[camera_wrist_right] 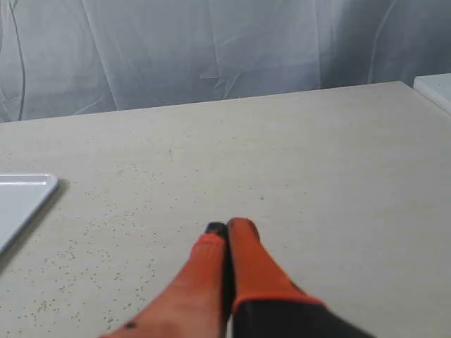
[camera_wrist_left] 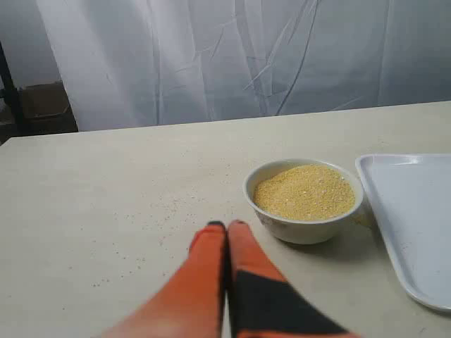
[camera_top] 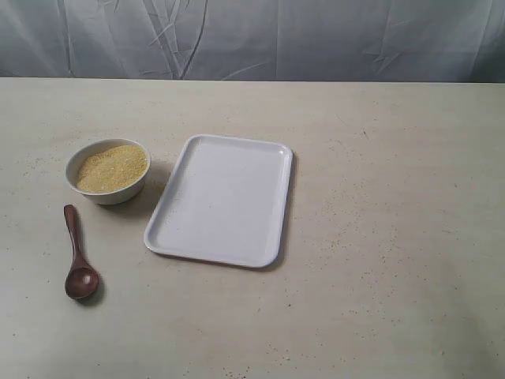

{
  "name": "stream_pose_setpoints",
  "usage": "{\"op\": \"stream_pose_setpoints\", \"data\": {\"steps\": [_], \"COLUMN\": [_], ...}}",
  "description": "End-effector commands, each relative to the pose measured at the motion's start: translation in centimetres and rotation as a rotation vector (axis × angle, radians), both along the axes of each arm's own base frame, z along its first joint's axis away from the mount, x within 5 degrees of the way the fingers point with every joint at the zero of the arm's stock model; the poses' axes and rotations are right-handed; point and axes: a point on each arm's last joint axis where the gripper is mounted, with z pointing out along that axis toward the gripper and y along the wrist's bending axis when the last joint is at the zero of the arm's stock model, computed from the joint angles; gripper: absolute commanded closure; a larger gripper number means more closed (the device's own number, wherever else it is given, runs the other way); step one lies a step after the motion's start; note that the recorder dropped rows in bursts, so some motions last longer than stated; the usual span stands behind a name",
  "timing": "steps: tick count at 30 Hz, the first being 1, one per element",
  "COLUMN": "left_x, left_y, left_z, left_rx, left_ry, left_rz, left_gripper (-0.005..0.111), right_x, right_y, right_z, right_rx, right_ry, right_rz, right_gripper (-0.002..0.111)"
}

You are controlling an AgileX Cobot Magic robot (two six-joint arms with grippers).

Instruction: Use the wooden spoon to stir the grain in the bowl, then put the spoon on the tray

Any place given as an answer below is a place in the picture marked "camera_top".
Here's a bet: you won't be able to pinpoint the yellow millet grains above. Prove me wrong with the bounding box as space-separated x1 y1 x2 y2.
76 145 148 193

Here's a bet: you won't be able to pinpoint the brown wooden spoon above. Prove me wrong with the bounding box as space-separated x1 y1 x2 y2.
63 205 99 300

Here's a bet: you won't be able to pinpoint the white ceramic bowl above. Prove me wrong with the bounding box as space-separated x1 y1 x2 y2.
65 138 152 205

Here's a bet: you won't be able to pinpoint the white rectangular plastic tray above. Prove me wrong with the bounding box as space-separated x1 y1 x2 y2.
144 134 294 268

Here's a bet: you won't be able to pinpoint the grey fabric backdrop curtain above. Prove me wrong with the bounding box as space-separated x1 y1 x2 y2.
1 1 504 83

